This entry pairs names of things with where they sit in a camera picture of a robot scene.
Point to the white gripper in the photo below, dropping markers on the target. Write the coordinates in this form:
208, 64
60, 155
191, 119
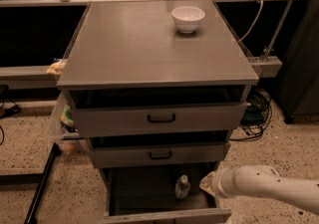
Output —
221, 182

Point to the black floor frame bar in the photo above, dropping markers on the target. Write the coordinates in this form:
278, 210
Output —
40, 179

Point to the white ceramic bowl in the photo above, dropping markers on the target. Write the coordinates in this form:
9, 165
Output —
187, 19

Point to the clear plastic bottle white cap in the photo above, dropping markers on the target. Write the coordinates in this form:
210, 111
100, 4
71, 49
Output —
182, 187

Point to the top grey drawer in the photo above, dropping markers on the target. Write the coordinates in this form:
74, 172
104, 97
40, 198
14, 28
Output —
157, 110

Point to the clear plastic bag with items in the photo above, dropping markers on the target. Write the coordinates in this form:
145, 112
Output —
66, 137

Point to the yellow crumpled item on rail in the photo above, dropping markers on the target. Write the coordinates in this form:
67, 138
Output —
57, 68

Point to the thin metal diagonal rod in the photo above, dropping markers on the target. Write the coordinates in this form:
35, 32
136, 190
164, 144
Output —
282, 19

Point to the grey drawer cabinet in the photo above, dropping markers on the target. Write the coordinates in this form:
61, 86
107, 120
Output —
137, 45

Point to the middle grey drawer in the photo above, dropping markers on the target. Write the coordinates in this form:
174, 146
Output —
158, 149

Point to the bottom grey open drawer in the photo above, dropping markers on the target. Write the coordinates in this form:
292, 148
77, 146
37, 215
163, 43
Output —
145, 195

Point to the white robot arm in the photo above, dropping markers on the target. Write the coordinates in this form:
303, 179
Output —
262, 181

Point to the dark cabinet at right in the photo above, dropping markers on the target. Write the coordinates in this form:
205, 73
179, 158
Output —
296, 87

